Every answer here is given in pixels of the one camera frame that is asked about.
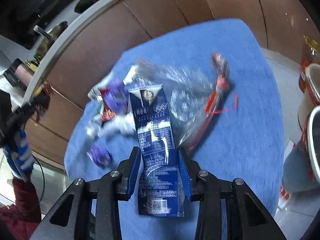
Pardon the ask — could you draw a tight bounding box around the white plastic wrap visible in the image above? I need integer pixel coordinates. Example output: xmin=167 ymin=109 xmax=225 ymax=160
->
xmin=85 ymin=113 xmax=136 ymax=139

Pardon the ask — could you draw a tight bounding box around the green white carton front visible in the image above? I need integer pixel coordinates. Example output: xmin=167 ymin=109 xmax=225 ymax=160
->
xmin=87 ymin=72 xmax=118 ymax=102

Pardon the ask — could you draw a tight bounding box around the purple wrapper front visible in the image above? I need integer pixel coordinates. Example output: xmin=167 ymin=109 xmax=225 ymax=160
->
xmin=87 ymin=142 xmax=113 ymax=168

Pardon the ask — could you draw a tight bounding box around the cooking oil bottle floor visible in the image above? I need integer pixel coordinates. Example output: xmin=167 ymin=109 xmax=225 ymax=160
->
xmin=298 ymin=35 xmax=320 ymax=93

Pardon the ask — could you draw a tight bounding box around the white paper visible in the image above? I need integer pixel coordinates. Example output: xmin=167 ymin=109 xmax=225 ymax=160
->
xmin=123 ymin=64 xmax=139 ymax=86

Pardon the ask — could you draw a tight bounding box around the olive oil bottle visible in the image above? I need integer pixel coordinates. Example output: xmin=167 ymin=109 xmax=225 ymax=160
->
xmin=24 ymin=54 xmax=42 ymax=72

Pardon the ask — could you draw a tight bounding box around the blue white gloved hand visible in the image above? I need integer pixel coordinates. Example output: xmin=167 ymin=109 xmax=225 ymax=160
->
xmin=3 ymin=128 xmax=35 ymax=182

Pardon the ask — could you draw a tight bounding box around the beige lined trash bin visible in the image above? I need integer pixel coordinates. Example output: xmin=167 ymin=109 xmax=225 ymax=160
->
xmin=298 ymin=63 xmax=319 ymax=129

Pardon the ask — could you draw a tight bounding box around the white trash bin black liner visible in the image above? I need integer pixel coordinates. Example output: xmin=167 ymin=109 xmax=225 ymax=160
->
xmin=282 ymin=106 xmax=319 ymax=193

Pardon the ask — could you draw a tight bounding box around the blue towel cloth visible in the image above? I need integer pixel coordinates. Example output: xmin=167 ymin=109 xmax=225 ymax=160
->
xmin=63 ymin=19 xmax=284 ymax=239

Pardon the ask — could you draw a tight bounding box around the pink thermos bottle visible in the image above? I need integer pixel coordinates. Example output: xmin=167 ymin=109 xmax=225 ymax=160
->
xmin=4 ymin=59 xmax=34 ymax=92

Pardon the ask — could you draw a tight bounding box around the blue milk carton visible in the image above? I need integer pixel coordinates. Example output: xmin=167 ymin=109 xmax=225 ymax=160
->
xmin=127 ymin=84 xmax=187 ymax=218

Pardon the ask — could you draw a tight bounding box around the clear plastic bag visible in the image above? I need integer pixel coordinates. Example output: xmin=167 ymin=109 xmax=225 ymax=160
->
xmin=134 ymin=51 xmax=239 ymax=153

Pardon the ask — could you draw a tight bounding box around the black range hood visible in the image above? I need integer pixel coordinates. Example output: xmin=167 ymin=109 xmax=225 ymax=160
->
xmin=0 ymin=0 xmax=81 ymax=51

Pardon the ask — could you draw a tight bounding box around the red snack wrapper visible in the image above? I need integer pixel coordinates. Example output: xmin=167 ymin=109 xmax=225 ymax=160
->
xmin=99 ymin=88 xmax=118 ymax=122

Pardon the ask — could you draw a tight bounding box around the purple wrapper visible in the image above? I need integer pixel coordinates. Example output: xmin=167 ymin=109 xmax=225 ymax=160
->
xmin=87 ymin=142 xmax=113 ymax=168
xmin=111 ymin=79 xmax=129 ymax=115

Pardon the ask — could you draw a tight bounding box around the dark orange snack packet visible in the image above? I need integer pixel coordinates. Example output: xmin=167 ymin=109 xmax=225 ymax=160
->
xmin=34 ymin=81 xmax=54 ymax=122

